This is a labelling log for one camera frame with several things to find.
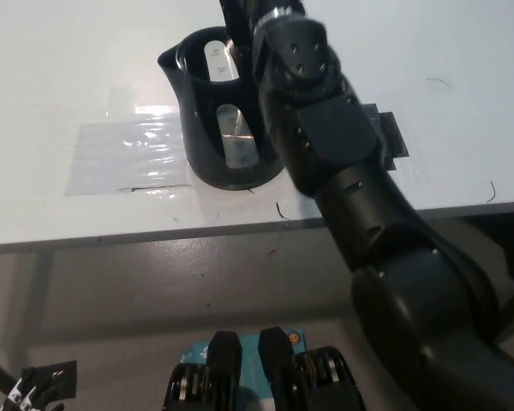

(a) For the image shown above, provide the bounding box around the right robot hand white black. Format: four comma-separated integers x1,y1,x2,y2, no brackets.
244,0,306,33

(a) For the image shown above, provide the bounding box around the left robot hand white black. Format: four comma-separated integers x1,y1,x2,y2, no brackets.
6,367,64,411

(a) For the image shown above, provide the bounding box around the black tape patch square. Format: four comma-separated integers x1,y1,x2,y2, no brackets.
362,102,410,172

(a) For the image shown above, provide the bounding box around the black floor tape patch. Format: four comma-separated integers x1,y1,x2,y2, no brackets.
20,360,78,402

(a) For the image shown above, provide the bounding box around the clear plastic sheet taped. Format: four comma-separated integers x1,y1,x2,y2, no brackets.
63,106,196,198

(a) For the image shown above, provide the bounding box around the black electric kettle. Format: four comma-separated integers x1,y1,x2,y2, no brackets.
157,0,289,192

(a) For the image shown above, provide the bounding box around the black under-table bracket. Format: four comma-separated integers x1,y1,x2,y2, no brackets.
423,209,514,283

